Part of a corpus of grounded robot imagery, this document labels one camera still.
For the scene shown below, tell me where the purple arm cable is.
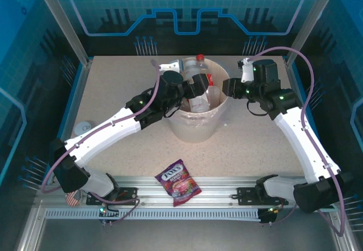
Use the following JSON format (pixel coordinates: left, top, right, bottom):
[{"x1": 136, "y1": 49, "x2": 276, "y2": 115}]
[
  {"x1": 246, "y1": 46, "x2": 347, "y2": 237},
  {"x1": 41, "y1": 59, "x2": 141, "y2": 224}
]

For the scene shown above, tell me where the aluminium frame post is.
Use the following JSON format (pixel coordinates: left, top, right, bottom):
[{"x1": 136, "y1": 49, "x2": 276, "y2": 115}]
[
  {"x1": 284, "y1": 0, "x2": 341, "y2": 66},
  {"x1": 31, "y1": 0, "x2": 93, "y2": 66}
]

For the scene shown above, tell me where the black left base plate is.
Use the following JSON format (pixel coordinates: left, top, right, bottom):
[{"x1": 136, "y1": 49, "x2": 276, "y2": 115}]
[{"x1": 86, "y1": 187, "x2": 139, "y2": 206}]

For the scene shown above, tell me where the white plastic bin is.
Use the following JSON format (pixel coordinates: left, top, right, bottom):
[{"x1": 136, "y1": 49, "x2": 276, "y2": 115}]
[{"x1": 164, "y1": 57, "x2": 230, "y2": 143}]

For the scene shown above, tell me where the white round lid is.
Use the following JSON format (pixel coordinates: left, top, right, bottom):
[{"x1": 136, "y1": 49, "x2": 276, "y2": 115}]
[{"x1": 74, "y1": 120, "x2": 93, "y2": 137}]

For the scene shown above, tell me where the aluminium mounting rail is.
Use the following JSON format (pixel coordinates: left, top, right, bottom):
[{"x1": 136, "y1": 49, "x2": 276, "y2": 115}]
[{"x1": 35, "y1": 175, "x2": 341, "y2": 210}]

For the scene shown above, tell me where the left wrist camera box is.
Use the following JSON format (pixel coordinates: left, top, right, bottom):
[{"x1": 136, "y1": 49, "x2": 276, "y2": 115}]
[{"x1": 158, "y1": 59, "x2": 185, "y2": 74}]

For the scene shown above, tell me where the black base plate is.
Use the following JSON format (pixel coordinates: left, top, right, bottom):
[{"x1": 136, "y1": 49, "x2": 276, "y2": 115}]
[
  {"x1": 86, "y1": 187, "x2": 139, "y2": 206},
  {"x1": 237, "y1": 187, "x2": 290, "y2": 206}
]

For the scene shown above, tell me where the black connector board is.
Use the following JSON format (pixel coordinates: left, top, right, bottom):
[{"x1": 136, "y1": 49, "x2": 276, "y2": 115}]
[
  {"x1": 259, "y1": 207, "x2": 277, "y2": 226},
  {"x1": 98, "y1": 205, "x2": 120, "y2": 226}
]

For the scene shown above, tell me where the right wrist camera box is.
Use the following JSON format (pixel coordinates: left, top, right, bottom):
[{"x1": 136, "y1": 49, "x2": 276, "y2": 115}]
[{"x1": 237, "y1": 57, "x2": 255, "y2": 83}]

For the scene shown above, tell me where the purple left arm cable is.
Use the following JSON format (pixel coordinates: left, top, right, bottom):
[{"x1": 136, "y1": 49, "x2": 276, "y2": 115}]
[{"x1": 41, "y1": 59, "x2": 141, "y2": 224}]

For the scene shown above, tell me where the slotted white cable duct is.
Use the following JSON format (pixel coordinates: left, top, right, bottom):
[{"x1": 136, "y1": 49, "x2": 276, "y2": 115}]
[{"x1": 44, "y1": 207, "x2": 261, "y2": 221}]

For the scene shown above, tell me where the clear bottle red cap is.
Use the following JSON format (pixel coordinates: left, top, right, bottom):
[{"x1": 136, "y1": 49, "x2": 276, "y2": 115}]
[{"x1": 184, "y1": 54, "x2": 213, "y2": 87}]

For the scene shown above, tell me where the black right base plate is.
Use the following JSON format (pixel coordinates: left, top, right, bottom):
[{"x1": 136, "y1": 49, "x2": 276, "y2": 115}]
[{"x1": 237, "y1": 187, "x2": 290, "y2": 206}]

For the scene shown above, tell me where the flag printed can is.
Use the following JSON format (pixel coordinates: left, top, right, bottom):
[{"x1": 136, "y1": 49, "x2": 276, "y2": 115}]
[{"x1": 65, "y1": 191, "x2": 82, "y2": 207}]

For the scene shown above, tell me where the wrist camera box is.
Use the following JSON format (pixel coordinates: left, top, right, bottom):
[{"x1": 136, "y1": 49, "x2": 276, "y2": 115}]
[
  {"x1": 158, "y1": 59, "x2": 185, "y2": 74},
  {"x1": 237, "y1": 57, "x2": 255, "y2": 83}
]

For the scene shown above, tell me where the black thin camera cable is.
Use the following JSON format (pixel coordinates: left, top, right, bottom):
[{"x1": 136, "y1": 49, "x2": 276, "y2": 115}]
[{"x1": 246, "y1": 100, "x2": 269, "y2": 118}]

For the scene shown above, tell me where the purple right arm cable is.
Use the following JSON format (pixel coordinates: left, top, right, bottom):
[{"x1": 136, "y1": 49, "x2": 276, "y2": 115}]
[{"x1": 246, "y1": 46, "x2": 347, "y2": 237}]

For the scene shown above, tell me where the purple candy bag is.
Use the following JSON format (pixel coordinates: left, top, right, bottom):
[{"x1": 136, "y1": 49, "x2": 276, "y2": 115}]
[{"x1": 154, "y1": 159, "x2": 202, "y2": 208}]

